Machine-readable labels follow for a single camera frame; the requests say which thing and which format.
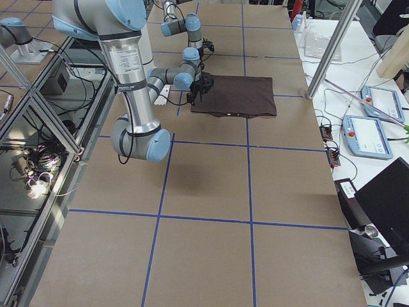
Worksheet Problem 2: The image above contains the bundle of cables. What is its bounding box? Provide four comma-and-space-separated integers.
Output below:
9, 143, 65, 199

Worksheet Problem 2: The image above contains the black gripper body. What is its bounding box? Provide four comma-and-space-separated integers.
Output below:
189, 81, 205, 96

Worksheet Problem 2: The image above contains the blue teach pendant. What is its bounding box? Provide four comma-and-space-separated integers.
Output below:
361, 86, 405, 123
342, 115, 393, 160

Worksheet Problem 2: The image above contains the black laptop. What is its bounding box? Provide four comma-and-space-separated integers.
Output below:
355, 157, 408, 255

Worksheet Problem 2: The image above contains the far blue teach pendant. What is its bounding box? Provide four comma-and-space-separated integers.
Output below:
361, 86, 405, 123

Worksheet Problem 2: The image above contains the near blue teach pendant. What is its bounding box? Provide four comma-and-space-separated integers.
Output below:
342, 115, 393, 160

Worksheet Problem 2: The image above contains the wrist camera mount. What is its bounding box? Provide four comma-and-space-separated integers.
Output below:
201, 73, 214, 94
200, 38, 215, 55

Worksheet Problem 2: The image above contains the red cylinder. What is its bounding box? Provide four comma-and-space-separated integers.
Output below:
291, 0, 304, 20

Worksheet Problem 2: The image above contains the aluminium frame rail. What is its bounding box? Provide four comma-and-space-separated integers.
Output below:
1, 38, 114, 306

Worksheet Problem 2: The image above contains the reacher grabber stick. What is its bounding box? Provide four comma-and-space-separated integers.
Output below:
324, 78, 409, 138

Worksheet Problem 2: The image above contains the small circuit board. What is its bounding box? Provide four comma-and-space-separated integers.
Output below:
320, 125, 333, 141

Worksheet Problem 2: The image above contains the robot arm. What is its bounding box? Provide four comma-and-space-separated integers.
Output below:
160, 1, 204, 50
52, 1, 203, 162

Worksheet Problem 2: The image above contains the dark brown t-shirt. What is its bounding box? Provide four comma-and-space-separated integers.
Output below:
190, 75, 277, 118

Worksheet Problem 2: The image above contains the clear plastic bag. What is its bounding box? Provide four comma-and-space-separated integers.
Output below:
299, 31, 331, 61

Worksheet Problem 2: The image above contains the aluminium frame post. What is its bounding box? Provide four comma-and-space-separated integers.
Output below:
306, 0, 362, 100

